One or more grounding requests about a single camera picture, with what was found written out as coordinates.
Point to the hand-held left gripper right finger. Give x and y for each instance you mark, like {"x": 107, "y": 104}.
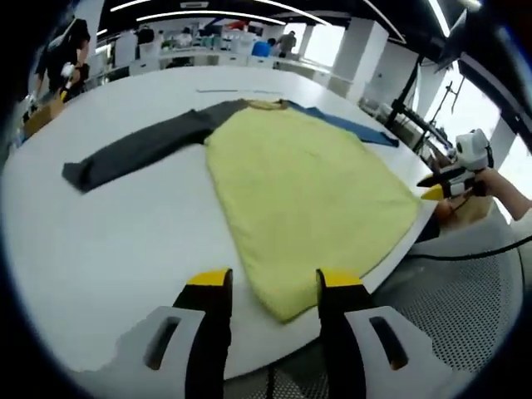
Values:
{"x": 336, "y": 332}

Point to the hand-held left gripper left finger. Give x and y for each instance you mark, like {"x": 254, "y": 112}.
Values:
{"x": 208, "y": 332}

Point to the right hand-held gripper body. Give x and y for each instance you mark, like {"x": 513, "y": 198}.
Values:
{"x": 474, "y": 151}

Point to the yellow grey blue garment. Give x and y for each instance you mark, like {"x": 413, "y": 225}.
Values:
{"x": 299, "y": 187}

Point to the person's right hand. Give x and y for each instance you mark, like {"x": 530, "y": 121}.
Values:
{"x": 490, "y": 185}

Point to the black tripod stand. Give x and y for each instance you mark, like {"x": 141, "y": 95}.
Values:
{"x": 409, "y": 112}

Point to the ceiling light strips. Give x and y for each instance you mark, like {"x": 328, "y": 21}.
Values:
{"x": 439, "y": 17}

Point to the white column by window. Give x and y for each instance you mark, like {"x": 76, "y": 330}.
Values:
{"x": 361, "y": 58}

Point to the brown cardboard box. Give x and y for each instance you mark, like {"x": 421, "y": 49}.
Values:
{"x": 41, "y": 118}

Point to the white cabinet row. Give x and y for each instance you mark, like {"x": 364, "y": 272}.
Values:
{"x": 199, "y": 60}

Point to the white tall cabinet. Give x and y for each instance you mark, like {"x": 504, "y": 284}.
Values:
{"x": 126, "y": 47}

